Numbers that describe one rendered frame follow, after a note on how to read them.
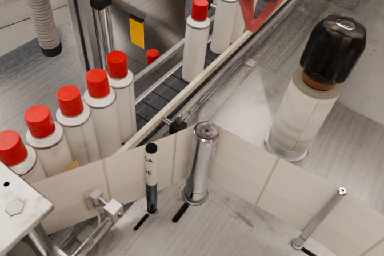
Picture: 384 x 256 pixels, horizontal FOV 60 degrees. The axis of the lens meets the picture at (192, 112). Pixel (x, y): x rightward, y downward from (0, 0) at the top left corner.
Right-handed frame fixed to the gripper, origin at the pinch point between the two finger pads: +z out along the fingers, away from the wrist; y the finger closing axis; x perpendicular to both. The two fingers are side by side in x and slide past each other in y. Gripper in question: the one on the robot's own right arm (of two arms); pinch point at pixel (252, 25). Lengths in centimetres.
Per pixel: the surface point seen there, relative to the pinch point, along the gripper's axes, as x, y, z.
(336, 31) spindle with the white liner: -9.5, 8.7, 1.0
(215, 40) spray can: 18.8, 27.1, 26.1
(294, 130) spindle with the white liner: -10.3, 7.2, 21.2
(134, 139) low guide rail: 14.0, -9.6, 27.2
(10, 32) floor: 189, 56, 118
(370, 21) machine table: -11, 86, 35
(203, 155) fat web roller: -2.0, -11.9, 15.4
